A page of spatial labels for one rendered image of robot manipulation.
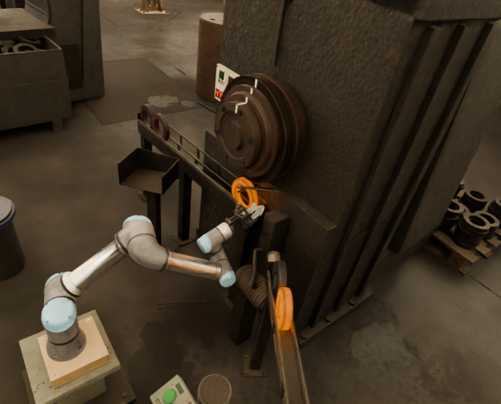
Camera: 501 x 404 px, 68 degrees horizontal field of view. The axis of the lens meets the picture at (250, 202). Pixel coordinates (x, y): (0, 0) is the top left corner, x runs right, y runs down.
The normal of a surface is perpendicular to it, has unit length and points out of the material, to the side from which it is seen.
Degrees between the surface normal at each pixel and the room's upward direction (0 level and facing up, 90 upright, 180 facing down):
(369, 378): 0
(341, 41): 90
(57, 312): 6
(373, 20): 90
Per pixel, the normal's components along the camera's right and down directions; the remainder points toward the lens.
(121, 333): 0.14, -0.78
